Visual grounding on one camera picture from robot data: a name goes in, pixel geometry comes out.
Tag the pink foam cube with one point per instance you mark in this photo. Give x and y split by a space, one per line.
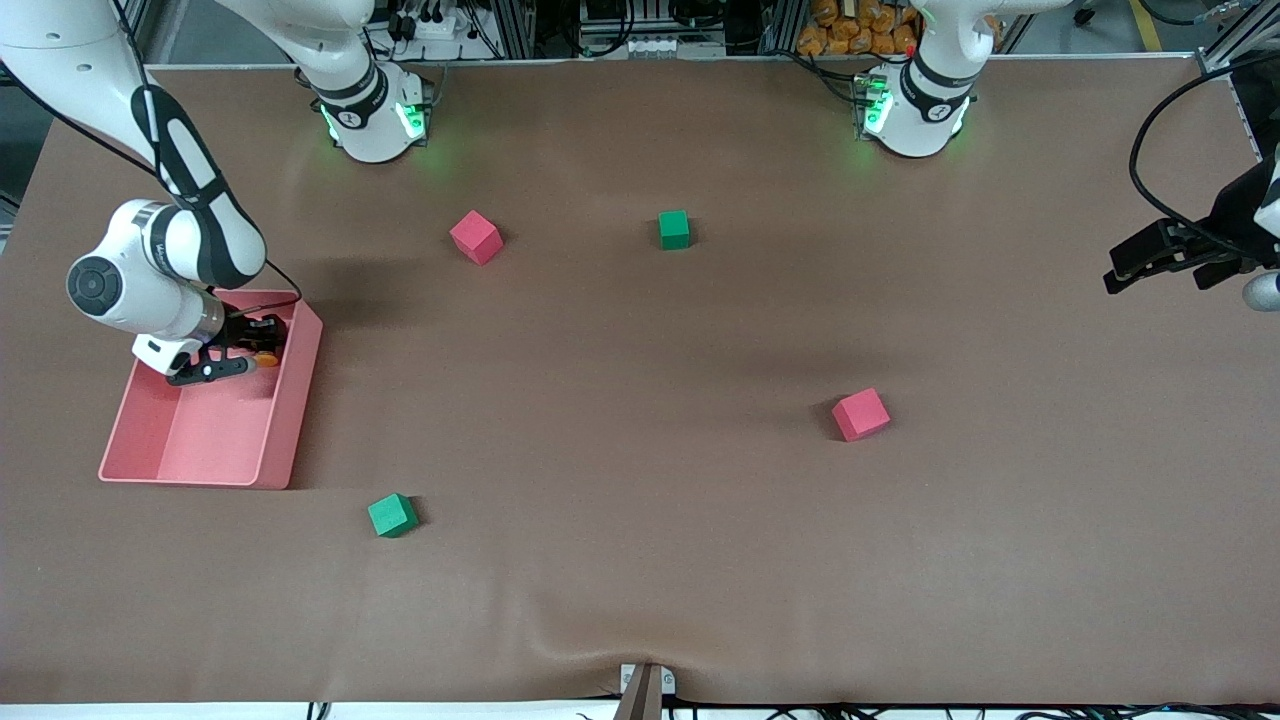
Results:
475 238
860 414

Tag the grey metal table bracket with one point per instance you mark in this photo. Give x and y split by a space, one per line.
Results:
668 680

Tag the yellow mushroom push button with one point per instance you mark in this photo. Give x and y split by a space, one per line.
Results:
266 358

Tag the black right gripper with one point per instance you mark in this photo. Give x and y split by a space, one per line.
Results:
237 330

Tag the white power strip with plugs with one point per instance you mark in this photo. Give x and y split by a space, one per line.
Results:
430 28

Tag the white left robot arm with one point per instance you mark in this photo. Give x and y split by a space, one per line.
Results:
930 100

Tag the aluminium frame profile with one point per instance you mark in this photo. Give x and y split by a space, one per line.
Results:
1215 62

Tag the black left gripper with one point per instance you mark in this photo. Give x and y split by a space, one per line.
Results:
1232 218

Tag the brown table cover mat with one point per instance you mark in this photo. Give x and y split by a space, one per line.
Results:
640 520

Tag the pink plastic bin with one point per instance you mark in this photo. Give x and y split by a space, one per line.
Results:
220 430

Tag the white multi-socket strip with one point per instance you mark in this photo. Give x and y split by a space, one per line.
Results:
660 45

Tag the green foam cube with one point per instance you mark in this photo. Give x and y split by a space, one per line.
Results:
674 229
392 515

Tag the brown bar at table edge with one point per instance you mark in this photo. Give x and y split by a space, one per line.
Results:
640 700

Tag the aluminium frame post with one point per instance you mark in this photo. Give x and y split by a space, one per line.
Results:
515 30

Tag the pile of orange objects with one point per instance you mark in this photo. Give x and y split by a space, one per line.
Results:
830 35

